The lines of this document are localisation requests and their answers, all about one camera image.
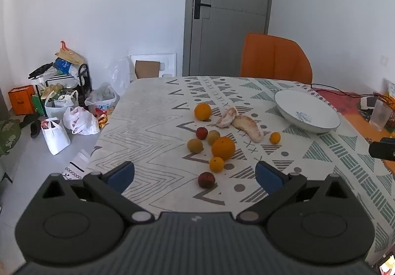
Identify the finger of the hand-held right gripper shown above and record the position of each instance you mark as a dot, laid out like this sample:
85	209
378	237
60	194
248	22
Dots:
382	149

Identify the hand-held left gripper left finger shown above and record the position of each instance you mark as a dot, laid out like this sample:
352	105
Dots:
122	177

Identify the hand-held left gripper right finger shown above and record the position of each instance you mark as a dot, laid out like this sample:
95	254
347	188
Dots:
269	177

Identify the large orange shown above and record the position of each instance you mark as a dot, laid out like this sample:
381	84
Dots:
223	148
202	111

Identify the dark red plum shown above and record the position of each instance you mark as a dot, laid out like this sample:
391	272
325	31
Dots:
206	180

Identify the white ceramic bowl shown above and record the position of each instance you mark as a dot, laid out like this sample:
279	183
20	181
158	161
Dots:
293	104

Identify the yellow-green plum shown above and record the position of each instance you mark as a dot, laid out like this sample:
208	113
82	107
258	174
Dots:
194	145
213	137

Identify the clear plastic cup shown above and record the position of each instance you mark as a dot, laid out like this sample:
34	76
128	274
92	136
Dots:
379	116

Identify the small orange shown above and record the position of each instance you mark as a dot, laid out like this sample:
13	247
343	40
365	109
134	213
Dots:
275	137
216	164

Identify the white charger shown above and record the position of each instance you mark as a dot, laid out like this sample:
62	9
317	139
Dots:
366	103

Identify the red table mat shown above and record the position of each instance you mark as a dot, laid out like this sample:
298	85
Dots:
345	107

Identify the yellow snack packet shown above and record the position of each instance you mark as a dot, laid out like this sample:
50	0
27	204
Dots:
390	91

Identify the white red-printed plastic bag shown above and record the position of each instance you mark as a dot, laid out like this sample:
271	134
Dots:
80	120

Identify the white paper bag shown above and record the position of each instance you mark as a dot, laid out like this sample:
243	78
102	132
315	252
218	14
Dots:
55	137

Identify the red apple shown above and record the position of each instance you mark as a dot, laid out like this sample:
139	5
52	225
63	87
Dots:
201	133

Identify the translucent plastic bag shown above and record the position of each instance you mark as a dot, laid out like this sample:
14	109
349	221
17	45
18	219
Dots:
101	97

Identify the black storage rack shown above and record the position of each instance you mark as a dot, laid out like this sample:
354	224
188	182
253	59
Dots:
83	84

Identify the clear plastic bag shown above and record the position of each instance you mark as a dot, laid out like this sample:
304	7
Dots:
120	76

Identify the black shoes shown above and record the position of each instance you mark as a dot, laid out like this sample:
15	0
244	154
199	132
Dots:
32	125

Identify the brown cardboard piece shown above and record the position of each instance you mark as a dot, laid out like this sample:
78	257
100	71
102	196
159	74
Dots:
147	69

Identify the small lit screen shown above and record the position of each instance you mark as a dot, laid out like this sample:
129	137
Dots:
388	265

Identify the orange chair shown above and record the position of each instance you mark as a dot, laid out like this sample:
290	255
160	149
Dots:
274	59

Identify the green cloth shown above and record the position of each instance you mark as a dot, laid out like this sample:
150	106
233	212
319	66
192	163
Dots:
8	136

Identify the white foam packaging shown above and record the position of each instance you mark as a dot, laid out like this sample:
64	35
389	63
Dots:
168	62

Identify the orange box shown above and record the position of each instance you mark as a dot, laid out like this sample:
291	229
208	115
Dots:
21	100

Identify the grey door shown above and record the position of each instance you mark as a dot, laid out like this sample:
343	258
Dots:
228	16

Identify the white wall outlet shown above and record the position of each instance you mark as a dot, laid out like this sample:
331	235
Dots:
383	60

